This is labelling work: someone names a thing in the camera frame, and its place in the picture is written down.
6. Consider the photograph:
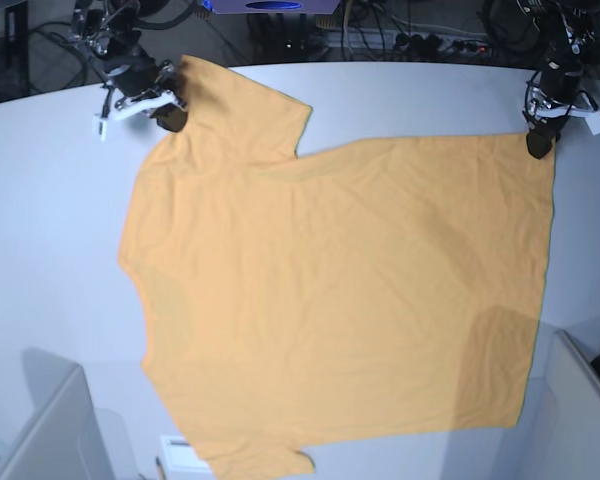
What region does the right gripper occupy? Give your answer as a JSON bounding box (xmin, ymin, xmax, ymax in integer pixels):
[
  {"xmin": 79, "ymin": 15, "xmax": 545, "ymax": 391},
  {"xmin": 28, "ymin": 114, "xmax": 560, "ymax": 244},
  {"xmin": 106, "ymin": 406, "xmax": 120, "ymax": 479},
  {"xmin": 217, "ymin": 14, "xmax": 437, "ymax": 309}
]
[{"xmin": 100, "ymin": 49, "xmax": 189, "ymax": 133}]

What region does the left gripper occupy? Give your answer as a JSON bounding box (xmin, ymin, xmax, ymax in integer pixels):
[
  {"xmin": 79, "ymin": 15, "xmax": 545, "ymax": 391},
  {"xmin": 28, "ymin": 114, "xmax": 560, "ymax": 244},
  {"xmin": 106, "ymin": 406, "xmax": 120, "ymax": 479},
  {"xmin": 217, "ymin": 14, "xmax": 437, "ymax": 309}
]
[{"xmin": 524, "ymin": 62, "xmax": 588, "ymax": 160}]

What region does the orange yellow T-shirt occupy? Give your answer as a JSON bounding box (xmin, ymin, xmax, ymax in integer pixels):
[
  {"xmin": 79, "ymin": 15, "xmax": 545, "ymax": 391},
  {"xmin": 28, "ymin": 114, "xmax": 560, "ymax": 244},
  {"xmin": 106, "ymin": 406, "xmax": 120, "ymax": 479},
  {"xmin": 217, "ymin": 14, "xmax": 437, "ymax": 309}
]
[{"xmin": 119, "ymin": 56, "xmax": 555, "ymax": 479}]

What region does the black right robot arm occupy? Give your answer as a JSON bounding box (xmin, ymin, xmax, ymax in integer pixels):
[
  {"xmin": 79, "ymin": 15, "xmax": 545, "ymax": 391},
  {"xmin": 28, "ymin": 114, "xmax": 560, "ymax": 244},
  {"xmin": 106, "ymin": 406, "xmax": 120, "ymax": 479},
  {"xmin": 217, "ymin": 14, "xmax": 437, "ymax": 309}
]
[{"xmin": 69, "ymin": 1, "xmax": 194, "ymax": 138}]

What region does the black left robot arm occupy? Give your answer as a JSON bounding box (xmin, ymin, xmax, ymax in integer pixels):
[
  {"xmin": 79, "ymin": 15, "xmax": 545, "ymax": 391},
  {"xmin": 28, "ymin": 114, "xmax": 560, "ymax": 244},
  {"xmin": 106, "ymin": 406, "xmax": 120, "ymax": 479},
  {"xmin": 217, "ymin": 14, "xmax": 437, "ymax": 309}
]
[{"xmin": 519, "ymin": 1, "xmax": 598, "ymax": 159}]

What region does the blue device with oval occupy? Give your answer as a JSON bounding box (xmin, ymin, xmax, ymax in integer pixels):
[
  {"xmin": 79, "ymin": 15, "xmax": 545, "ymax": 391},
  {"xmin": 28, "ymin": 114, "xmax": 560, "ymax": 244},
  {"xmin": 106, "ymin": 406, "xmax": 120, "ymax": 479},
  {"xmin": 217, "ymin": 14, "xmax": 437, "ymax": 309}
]
[{"xmin": 210, "ymin": 0, "xmax": 340, "ymax": 14}]

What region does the white power strip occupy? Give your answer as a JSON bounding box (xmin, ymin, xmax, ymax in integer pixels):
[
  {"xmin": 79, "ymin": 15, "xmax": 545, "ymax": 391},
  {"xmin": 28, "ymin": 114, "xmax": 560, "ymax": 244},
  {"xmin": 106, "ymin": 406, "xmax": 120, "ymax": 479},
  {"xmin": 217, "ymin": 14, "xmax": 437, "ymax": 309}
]
[{"xmin": 318, "ymin": 26, "xmax": 488, "ymax": 53}]

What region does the grey partition panel left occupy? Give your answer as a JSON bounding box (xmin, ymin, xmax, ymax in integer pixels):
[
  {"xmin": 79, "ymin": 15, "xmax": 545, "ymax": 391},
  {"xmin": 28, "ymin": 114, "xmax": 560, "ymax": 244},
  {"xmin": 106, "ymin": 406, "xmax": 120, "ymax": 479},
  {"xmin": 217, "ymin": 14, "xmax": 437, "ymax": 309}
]
[{"xmin": 0, "ymin": 365, "xmax": 115, "ymax": 480}]

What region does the pencil on table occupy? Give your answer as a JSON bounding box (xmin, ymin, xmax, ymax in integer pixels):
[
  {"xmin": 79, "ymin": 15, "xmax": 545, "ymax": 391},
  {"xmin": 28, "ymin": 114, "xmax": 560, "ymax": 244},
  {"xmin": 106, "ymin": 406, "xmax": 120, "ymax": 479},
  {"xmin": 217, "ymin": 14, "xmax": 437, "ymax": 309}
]
[{"xmin": 155, "ymin": 456, "xmax": 167, "ymax": 480}]

